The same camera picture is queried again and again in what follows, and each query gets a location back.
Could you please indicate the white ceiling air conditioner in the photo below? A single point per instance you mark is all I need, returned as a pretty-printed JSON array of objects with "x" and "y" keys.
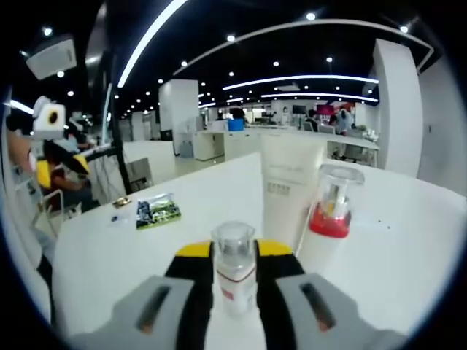
[{"x": 51, "y": 56}]

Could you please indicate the grey chair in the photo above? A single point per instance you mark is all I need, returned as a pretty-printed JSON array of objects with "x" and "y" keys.
[{"x": 140, "y": 171}]

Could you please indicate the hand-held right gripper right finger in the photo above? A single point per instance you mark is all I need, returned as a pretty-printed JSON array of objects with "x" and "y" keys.
[{"x": 310, "y": 310}]

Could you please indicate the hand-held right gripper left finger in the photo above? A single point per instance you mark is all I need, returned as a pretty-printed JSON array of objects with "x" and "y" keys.
[{"x": 160, "y": 310}]

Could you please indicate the small white skincare bottle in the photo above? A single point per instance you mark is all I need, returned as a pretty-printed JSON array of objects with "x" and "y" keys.
[{"x": 233, "y": 291}]

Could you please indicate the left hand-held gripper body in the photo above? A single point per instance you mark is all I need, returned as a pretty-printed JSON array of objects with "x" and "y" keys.
[{"x": 44, "y": 125}]

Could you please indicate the white plastic chair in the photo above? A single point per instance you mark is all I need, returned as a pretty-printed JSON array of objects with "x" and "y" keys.
[{"x": 44, "y": 204}]

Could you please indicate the long white office desk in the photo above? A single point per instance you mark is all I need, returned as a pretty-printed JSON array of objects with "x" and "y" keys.
[{"x": 237, "y": 140}]

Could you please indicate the green and black packet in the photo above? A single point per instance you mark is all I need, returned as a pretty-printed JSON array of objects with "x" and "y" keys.
[{"x": 158, "y": 213}]

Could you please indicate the white skincare tube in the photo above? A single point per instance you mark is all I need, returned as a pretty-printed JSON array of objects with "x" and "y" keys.
[{"x": 284, "y": 204}]

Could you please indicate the person's white shirt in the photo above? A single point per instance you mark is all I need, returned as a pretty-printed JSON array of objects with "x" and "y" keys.
[{"x": 22, "y": 255}]

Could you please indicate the small clear plastic packet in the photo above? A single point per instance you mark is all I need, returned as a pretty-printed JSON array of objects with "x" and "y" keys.
[{"x": 118, "y": 219}]

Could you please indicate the long ceiling light strip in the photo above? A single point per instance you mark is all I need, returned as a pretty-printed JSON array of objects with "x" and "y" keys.
[{"x": 147, "y": 38}]

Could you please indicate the gold foil wrapper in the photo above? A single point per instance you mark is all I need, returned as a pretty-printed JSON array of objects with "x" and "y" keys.
[{"x": 121, "y": 202}]

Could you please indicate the large red-collared skincare bottle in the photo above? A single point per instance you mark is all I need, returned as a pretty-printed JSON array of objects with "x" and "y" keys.
[{"x": 328, "y": 218}]

